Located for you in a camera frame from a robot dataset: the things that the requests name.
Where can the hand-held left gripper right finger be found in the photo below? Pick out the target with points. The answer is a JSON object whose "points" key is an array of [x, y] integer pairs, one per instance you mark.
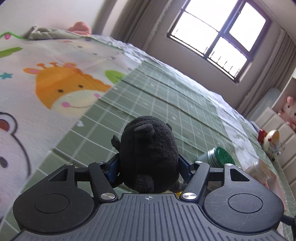
{"points": [[185, 166]]}

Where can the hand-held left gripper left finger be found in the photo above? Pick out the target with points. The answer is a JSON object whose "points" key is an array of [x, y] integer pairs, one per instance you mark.
{"points": [[113, 169]]}

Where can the black plush toy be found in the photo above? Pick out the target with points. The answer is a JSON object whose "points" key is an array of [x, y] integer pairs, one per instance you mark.
{"points": [[148, 148]]}

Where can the pink cardboard box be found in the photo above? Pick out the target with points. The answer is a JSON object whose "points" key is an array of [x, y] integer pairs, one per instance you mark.
{"points": [[276, 187]]}

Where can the green lid jar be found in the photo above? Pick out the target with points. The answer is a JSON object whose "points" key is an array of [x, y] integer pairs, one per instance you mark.
{"points": [[222, 155]]}

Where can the clear jar with flower label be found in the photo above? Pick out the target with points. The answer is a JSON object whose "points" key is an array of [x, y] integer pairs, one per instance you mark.
{"points": [[259, 169]]}

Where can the green grid bedsheet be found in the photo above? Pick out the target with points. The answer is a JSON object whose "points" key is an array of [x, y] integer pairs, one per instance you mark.
{"points": [[161, 92]]}

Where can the round colourful toy ornament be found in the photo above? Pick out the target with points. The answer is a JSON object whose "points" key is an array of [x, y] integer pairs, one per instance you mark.
{"points": [[271, 139]]}

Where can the beige padded headboard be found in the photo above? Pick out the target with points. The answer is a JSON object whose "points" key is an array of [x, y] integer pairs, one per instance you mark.
{"points": [[272, 122]]}

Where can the cartoon animal printed blanket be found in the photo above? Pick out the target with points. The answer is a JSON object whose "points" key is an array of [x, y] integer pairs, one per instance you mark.
{"points": [[69, 81]]}

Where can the beige curtain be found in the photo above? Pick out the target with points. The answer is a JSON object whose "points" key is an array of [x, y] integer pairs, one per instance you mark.
{"points": [[138, 20], [266, 81]]}

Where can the pink bunny plush toy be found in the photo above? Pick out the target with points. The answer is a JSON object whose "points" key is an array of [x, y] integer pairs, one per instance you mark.
{"points": [[289, 111]]}

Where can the white shelf unit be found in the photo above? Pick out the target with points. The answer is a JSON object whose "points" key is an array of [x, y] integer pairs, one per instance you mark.
{"points": [[286, 90]]}

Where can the dark framed window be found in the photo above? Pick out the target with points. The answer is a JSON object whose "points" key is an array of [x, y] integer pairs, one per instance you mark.
{"points": [[219, 34]]}

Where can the orange-pink plush toy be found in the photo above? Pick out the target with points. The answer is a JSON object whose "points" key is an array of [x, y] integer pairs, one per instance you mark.
{"points": [[79, 27]]}

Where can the grey-green folded cloth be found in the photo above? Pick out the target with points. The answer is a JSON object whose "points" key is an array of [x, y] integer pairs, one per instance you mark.
{"points": [[50, 33]]}

